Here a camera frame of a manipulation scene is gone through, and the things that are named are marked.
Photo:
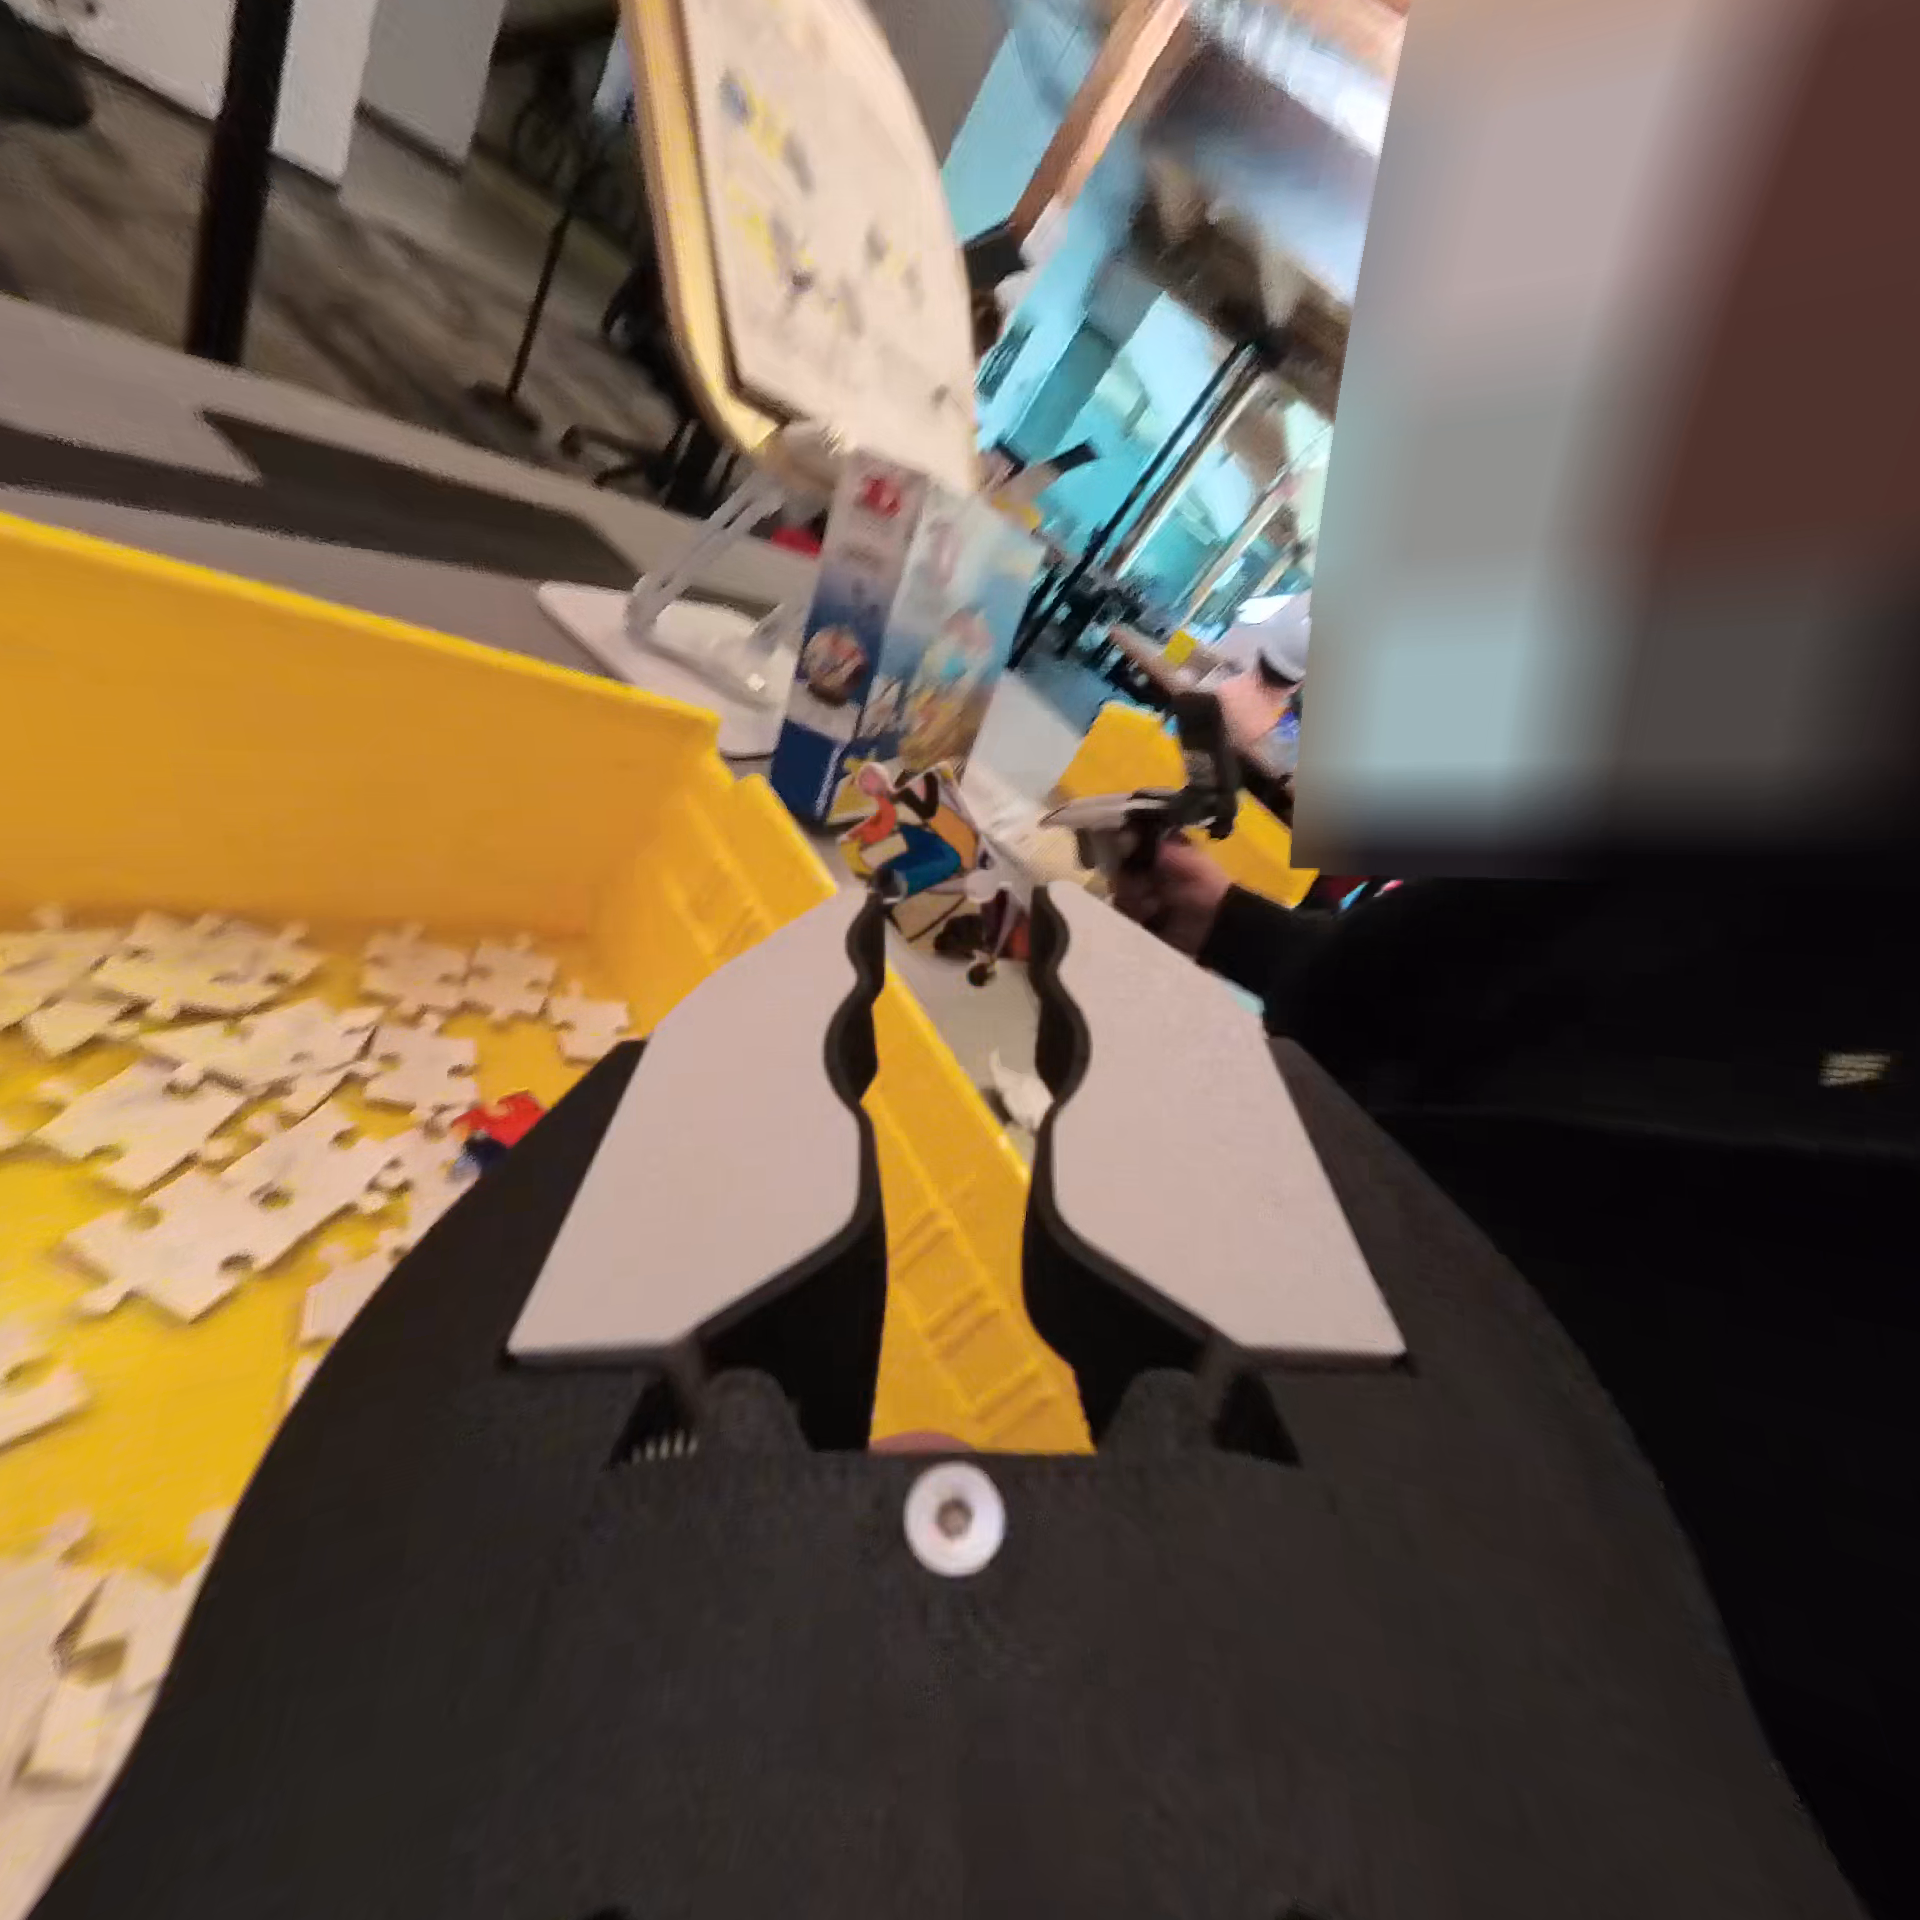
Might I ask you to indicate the person's black clothing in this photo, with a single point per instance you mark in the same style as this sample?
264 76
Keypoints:
1651 1349

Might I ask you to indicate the person's right forearm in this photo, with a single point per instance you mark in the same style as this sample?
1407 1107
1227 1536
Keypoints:
1305 946

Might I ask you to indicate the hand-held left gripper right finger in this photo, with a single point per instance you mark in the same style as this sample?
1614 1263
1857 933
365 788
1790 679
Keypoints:
1200 1186

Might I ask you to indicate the person's right hand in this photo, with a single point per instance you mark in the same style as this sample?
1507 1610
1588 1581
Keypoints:
1185 893

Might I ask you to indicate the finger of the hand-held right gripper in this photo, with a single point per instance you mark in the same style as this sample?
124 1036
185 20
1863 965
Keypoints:
1118 812

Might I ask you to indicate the pile of white puzzle pieces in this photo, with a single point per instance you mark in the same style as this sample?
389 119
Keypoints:
225 1051

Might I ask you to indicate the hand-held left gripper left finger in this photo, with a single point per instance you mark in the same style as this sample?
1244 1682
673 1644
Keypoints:
720 1171

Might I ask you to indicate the white tablet stand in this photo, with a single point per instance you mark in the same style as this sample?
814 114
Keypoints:
676 629

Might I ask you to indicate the large joined puzzle ball section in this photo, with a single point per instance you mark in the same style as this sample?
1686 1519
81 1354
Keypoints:
916 856

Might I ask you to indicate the colourful puzzle box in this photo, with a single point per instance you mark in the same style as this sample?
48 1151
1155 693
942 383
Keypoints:
932 661

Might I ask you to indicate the black pole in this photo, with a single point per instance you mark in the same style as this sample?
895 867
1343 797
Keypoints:
236 181

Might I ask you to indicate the yellow plastic bin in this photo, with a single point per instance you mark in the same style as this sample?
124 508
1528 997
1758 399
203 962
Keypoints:
1109 758
347 751

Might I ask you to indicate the red blue single puzzle piece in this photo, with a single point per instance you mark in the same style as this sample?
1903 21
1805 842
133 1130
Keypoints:
504 1127

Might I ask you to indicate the thin black floor stand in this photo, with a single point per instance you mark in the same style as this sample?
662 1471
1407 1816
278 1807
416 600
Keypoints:
533 300

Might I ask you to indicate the tablet with yellow frame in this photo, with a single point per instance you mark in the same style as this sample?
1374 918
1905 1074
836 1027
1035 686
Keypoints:
811 226

